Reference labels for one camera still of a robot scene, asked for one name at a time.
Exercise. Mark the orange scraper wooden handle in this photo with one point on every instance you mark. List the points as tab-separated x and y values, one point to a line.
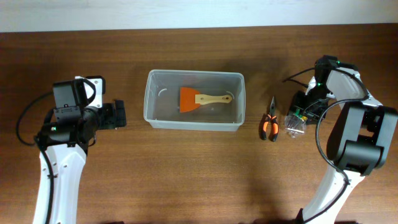
191	99

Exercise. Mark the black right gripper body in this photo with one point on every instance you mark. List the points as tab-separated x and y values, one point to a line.
300	109

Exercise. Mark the orange black needle-nose pliers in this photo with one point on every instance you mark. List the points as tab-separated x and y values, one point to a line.
270	120

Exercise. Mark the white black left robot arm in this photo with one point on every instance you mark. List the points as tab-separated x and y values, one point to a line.
63	142

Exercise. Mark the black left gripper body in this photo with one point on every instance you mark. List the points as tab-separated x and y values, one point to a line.
111	116

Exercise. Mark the clear plastic container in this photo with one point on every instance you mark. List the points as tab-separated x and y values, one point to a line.
162	96

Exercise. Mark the clear case of screwdrivers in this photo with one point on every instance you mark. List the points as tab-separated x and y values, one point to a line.
295	123

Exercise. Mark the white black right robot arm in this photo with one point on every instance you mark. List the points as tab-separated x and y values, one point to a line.
359	141

